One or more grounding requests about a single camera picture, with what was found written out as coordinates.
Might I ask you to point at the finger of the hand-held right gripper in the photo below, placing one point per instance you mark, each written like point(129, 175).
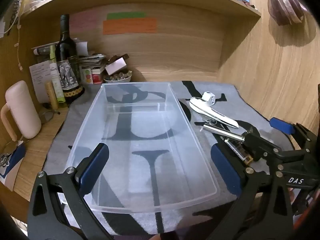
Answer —
point(255, 142)
point(281, 126)

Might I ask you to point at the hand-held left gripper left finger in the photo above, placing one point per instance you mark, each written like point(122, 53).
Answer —
point(93, 167)

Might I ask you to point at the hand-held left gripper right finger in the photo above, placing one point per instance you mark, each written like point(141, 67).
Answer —
point(225, 170)

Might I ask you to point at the black and gold battery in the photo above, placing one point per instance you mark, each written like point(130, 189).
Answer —
point(237, 151)

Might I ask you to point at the silver metal tool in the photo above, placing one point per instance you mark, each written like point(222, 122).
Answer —
point(222, 131)

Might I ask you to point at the clear plastic bin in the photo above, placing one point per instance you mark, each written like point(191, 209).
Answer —
point(140, 170)

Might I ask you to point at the white charger cube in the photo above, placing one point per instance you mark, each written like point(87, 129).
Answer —
point(208, 97)

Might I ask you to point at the grey printed mat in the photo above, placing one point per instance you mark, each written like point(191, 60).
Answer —
point(250, 105)

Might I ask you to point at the blue notebook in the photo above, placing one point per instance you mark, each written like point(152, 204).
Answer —
point(15, 158)

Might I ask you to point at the yellow cylinder stick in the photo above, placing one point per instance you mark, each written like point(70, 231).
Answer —
point(51, 96)

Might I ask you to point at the red and white carton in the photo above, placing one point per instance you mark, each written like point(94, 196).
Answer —
point(93, 76)

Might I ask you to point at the white bowl of stones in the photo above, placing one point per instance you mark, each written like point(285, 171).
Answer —
point(117, 78)

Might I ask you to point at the green and white tube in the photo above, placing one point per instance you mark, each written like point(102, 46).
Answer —
point(55, 80)

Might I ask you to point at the small white box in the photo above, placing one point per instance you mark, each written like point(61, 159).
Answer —
point(115, 66)

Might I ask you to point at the white paper sheet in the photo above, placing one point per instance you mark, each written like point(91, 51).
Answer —
point(37, 77)

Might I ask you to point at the stack of booklets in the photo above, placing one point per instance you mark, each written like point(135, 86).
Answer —
point(91, 60)

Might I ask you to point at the dark wine bottle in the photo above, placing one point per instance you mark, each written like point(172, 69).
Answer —
point(65, 47)

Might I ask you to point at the brown hanging bag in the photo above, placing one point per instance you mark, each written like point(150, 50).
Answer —
point(285, 2)

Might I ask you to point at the white marker pen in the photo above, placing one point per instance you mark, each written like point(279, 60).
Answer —
point(42, 51)

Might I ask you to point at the orange paper note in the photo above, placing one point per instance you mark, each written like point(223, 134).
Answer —
point(130, 26)

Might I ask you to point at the pink paper note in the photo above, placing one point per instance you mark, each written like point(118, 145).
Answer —
point(85, 20)

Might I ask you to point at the green paper note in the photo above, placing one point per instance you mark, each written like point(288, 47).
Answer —
point(125, 15)

